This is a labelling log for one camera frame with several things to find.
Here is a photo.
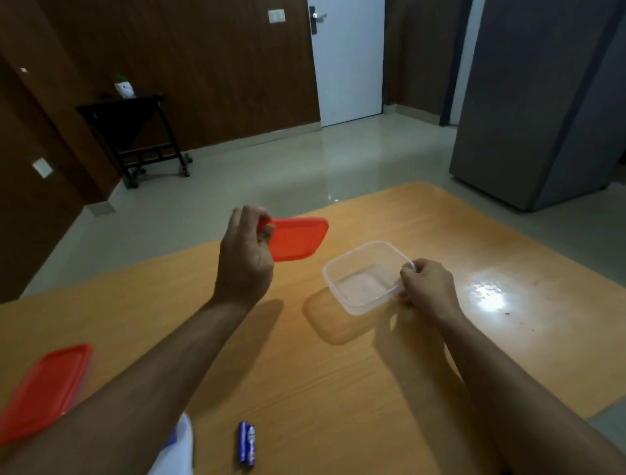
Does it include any white remote control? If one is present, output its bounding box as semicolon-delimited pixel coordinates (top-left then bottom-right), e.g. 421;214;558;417
148;413;195;475

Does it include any white door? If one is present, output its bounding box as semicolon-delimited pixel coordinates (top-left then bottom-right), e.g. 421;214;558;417
306;0;386;128

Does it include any person's left forearm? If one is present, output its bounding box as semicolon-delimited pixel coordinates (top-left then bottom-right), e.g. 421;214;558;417
0;296;263;475

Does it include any large red lid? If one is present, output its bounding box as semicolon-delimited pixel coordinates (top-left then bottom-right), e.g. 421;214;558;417
256;217;329;263

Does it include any person's left hand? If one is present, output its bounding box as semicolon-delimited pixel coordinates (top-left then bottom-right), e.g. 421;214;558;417
213;205;277;311

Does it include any low wooden table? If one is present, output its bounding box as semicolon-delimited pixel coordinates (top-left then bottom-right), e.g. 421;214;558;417
0;181;626;475

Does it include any black side table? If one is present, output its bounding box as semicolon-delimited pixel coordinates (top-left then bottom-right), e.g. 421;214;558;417
77;94;193;190

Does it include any grey refrigerator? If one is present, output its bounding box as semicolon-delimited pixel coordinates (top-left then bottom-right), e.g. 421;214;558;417
449;0;626;212

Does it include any person's right forearm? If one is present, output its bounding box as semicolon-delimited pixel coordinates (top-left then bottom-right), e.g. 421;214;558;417
432;308;626;475

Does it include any person's right hand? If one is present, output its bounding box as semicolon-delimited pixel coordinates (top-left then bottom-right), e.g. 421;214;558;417
398;258;464;323

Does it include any small red lid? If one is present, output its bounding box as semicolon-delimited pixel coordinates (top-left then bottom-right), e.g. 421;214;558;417
0;344;93;446

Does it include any large clear plastic container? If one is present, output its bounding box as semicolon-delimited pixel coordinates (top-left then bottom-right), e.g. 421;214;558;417
322;240;417;316

